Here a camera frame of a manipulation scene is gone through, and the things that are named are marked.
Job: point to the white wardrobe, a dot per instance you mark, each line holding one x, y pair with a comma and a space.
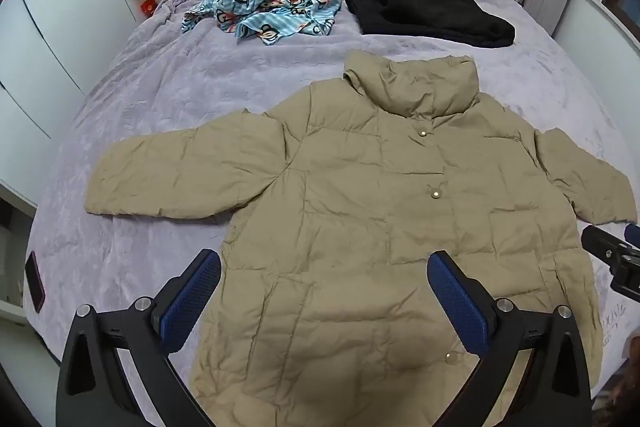
60, 7

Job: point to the beige puffer jacket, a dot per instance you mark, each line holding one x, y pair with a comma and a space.
350, 207

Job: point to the dark phone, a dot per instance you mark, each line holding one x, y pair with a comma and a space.
35, 282

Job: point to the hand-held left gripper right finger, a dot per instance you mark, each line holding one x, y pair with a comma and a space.
457, 302

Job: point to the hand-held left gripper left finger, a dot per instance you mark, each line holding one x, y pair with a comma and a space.
192, 297

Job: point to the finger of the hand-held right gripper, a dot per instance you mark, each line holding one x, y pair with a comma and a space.
633, 234
607, 247

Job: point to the purple bed blanket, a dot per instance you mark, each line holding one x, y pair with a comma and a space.
165, 77

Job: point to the black garment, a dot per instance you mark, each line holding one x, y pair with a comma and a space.
430, 14

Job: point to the red hanging tag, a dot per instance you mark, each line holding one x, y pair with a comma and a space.
147, 7

